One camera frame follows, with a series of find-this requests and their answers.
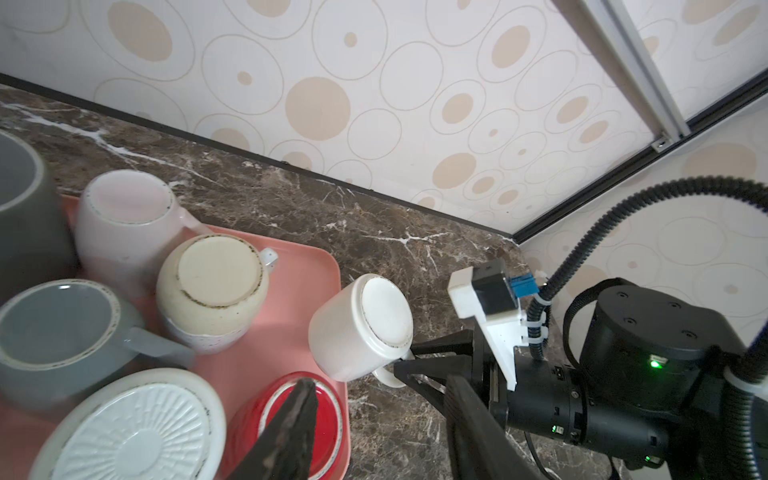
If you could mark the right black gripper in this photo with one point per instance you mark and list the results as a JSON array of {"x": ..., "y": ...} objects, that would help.
[{"x": 473, "y": 360}]

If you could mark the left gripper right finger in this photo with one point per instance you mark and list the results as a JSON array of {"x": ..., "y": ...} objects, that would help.
[{"x": 478, "y": 446}]

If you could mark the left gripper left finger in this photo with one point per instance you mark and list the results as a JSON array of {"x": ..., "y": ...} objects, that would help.
[{"x": 284, "y": 450}]

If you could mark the white mug red inside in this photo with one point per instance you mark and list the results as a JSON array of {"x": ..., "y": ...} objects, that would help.
[{"x": 361, "y": 330}]

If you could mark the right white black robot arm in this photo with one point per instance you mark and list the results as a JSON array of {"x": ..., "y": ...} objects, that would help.
[{"x": 658, "y": 383}]

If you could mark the white ribbed mug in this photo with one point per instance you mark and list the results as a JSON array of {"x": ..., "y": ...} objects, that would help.
[{"x": 162, "y": 423}]

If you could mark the cream speckled mug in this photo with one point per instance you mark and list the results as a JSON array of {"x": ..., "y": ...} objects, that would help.
[{"x": 211, "y": 288}]

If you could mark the small grey mug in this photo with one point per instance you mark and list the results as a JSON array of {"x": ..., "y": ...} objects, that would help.
[{"x": 64, "y": 339}]

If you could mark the pale pink mug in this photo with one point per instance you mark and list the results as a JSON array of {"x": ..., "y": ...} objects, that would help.
[{"x": 127, "y": 222}]

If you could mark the tall dark grey mug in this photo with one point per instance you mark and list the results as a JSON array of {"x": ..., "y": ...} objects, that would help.
[{"x": 37, "y": 245}]

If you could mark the pink plastic tray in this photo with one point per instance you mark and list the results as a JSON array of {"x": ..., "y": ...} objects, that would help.
[{"x": 274, "y": 346}]

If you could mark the horizontal aluminium rail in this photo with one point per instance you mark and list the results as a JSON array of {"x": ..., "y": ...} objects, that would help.
[{"x": 645, "y": 86}]

